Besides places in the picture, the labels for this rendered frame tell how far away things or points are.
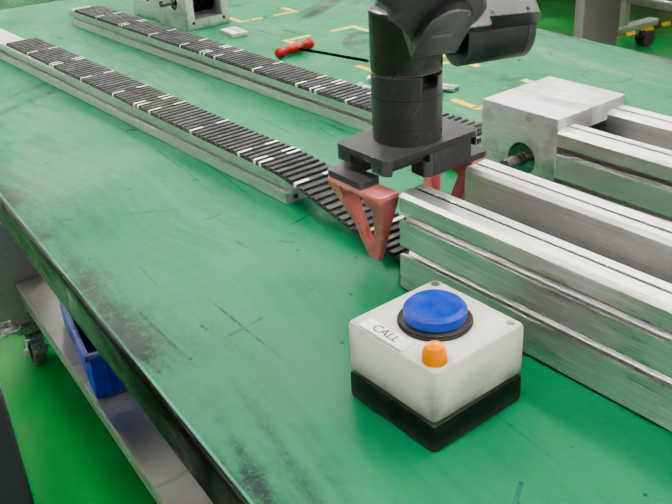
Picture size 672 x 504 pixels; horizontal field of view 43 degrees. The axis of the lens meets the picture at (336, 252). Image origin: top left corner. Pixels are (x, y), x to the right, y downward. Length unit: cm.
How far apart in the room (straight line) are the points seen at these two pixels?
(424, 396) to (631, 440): 13
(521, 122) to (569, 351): 29
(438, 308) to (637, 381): 13
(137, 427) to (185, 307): 82
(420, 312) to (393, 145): 20
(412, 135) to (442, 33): 10
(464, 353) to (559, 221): 18
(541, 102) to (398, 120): 20
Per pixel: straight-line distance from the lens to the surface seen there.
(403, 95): 67
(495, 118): 83
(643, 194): 75
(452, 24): 61
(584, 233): 64
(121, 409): 155
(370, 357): 54
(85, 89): 124
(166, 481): 139
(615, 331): 56
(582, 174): 78
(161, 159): 100
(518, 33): 69
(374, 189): 67
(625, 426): 57
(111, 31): 161
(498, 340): 53
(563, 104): 82
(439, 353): 50
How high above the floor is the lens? 113
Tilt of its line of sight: 28 degrees down
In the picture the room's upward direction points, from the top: 3 degrees counter-clockwise
